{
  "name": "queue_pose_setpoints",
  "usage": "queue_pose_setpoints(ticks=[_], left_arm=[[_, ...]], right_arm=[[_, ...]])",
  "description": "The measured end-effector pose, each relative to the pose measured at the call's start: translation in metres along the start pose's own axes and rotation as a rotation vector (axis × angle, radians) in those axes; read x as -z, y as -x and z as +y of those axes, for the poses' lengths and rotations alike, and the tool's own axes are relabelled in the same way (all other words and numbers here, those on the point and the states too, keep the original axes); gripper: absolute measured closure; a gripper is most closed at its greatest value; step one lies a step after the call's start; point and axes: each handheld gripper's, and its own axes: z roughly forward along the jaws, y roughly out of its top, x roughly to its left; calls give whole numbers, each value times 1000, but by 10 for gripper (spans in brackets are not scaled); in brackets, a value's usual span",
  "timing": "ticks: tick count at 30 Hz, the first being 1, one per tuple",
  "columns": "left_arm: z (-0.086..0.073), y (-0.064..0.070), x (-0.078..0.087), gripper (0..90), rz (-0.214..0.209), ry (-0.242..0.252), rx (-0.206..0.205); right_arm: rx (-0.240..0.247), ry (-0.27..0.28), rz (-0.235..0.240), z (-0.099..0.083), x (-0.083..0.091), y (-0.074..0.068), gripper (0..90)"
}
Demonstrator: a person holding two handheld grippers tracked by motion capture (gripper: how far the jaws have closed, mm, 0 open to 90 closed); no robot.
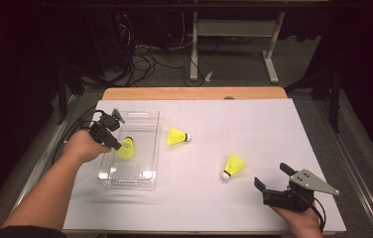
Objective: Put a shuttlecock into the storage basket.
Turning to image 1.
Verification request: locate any wooden table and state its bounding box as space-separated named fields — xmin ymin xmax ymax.
xmin=101 ymin=86 xmax=289 ymax=101

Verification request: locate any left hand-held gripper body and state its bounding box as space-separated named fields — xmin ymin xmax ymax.
xmin=87 ymin=108 xmax=126 ymax=147

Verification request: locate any black stand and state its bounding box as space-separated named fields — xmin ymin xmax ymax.
xmin=55 ymin=62 xmax=86 ymax=125
xmin=287 ymin=62 xmax=342 ymax=133

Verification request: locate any yellow shuttlecock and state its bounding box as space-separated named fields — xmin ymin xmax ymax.
xmin=115 ymin=136 xmax=136 ymax=161
xmin=220 ymin=152 xmax=247 ymax=181
xmin=167 ymin=127 xmax=192 ymax=147

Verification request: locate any tangle of floor cables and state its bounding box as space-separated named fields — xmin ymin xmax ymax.
xmin=116 ymin=13 xmax=205 ymax=87

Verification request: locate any person's right hand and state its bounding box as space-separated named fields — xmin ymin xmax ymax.
xmin=272 ymin=202 xmax=324 ymax=238

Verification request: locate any person's left hand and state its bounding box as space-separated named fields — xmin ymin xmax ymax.
xmin=62 ymin=129 xmax=113 ymax=165

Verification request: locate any clear plastic bin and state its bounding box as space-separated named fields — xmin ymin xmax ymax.
xmin=97 ymin=109 xmax=161 ymax=191

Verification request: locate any person's dark sleeve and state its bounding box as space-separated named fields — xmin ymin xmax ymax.
xmin=0 ymin=225 xmax=68 ymax=238

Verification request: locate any white table mat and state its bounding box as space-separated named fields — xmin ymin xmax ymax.
xmin=62 ymin=98 xmax=347 ymax=233

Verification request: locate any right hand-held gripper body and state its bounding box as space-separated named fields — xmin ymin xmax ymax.
xmin=262 ymin=169 xmax=341 ymax=213

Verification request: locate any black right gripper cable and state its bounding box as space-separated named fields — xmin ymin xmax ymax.
xmin=308 ymin=192 xmax=327 ymax=233

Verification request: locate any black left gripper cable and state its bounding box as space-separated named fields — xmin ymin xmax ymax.
xmin=51 ymin=104 xmax=108 ymax=165

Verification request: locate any grey metal rail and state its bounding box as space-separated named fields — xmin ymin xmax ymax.
xmin=312 ymin=98 xmax=373 ymax=238
xmin=10 ymin=93 xmax=78 ymax=214

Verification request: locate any white metal stand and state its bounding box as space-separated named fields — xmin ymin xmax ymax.
xmin=188 ymin=11 xmax=287 ymax=84

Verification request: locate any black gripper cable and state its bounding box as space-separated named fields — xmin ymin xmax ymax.
xmin=51 ymin=104 xmax=108 ymax=165
xmin=308 ymin=192 xmax=327 ymax=233

